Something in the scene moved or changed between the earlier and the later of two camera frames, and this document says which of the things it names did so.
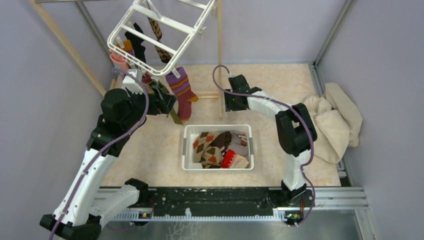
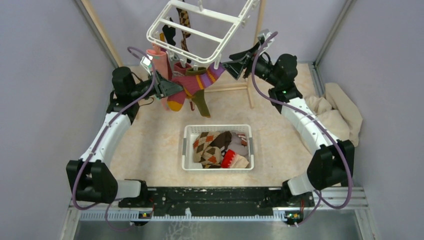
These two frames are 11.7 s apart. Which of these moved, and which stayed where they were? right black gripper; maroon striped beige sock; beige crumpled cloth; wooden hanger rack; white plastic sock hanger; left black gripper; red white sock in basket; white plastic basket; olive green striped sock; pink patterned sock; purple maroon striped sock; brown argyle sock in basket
Moved: wooden hanger rack; left black gripper; olive green striped sock; purple maroon striped sock; white plastic sock hanger; pink patterned sock; maroon striped beige sock; right black gripper
Stayed: red white sock in basket; white plastic basket; brown argyle sock in basket; beige crumpled cloth
